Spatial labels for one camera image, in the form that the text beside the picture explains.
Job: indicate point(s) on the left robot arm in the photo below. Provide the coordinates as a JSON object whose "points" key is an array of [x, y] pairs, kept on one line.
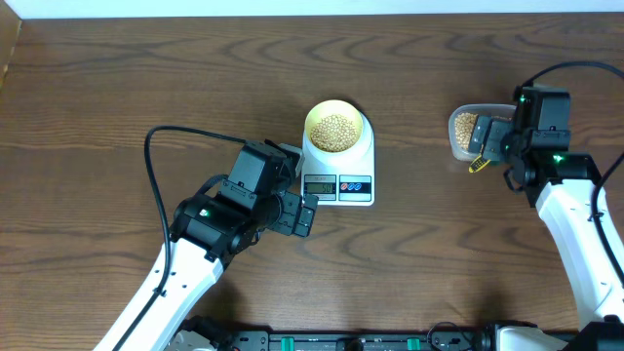
{"points": [[206, 233]]}

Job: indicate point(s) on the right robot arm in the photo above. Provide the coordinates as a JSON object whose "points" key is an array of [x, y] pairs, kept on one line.
{"points": [[567, 190]]}

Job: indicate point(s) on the clear plastic container of soybeans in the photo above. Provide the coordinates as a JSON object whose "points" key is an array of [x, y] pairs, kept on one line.
{"points": [[462, 122]]}

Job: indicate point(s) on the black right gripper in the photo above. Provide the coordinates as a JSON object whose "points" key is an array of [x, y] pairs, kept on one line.
{"points": [[490, 146]]}

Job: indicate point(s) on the yellow measuring scoop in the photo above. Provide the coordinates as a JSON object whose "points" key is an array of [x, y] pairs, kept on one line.
{"points": [[478, 164]]}

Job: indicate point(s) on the yellow bowl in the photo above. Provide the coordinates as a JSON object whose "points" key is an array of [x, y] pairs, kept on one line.
{"points": [[333, 126]]}

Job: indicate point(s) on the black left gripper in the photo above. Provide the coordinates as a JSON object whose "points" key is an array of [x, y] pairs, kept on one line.
{"points": [[290, 203]]}

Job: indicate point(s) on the white digital kitchen scale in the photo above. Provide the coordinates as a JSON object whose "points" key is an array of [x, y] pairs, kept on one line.
{"points": [[341, 179]]}

